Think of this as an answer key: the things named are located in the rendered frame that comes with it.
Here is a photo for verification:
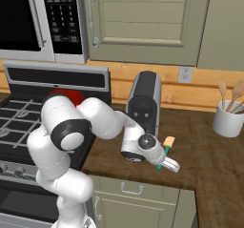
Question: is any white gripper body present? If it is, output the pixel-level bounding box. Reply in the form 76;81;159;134
161;155;181;174

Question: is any wide wooden spatula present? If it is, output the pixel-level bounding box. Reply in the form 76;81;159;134
225;77;244;113

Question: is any red pot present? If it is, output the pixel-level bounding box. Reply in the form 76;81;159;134
49;88;86;108

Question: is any green drawer front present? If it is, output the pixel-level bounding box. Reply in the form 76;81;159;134
91;174;183;211

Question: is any green base cupboard door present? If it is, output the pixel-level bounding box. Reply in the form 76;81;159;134
91;190;179;228

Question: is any white utensil holder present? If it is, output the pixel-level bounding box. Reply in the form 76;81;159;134
212;99;244;139

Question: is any silver black coffee machine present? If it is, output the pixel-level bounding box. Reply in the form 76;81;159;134
125;70;163;141

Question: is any slim wooden spoon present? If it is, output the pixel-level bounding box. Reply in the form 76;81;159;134
216;79;229;111

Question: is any black silver stove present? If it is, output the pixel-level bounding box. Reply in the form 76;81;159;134
0;59;112;228

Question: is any silver black microwave oven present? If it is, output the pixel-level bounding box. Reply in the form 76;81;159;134
0;0;90;65

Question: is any teal handled tan spatula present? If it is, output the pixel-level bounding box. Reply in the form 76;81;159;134
155;135;176;171

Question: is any silver drawer handle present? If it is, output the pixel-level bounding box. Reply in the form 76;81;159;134
119;181;145;196

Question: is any silver base cupboard handle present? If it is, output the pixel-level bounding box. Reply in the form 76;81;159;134
93;196;104;223

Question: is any white wall socket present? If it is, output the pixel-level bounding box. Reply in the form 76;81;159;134
177;65;194;84

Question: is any plain green wall cupboard door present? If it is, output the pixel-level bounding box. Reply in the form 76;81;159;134
196;0;244;73

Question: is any silver wall cupboard handle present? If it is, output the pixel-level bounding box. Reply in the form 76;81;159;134
87;0;101;50

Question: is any silver microwave door handle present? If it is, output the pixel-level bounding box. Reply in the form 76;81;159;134
24;0;48;49

